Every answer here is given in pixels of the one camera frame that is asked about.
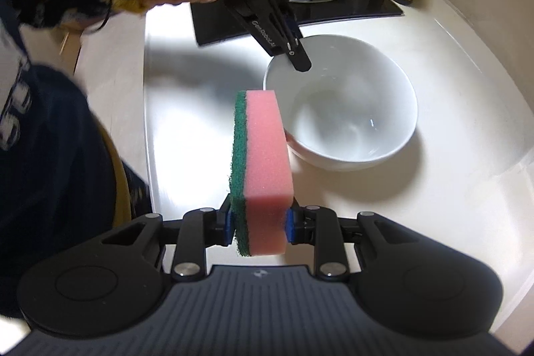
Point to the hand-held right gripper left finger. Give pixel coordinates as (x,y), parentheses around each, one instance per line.
(227,225)

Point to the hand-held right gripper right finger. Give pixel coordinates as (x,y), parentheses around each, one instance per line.
(290,229)

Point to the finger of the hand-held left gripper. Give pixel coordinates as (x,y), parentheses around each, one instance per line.
(290,16)
(301,62)

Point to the white bowl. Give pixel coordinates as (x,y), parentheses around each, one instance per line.
(354,110)

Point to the pink green sponge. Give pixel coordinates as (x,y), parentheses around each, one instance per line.
(263,156)

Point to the person's torso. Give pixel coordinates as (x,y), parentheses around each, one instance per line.
(50,172)

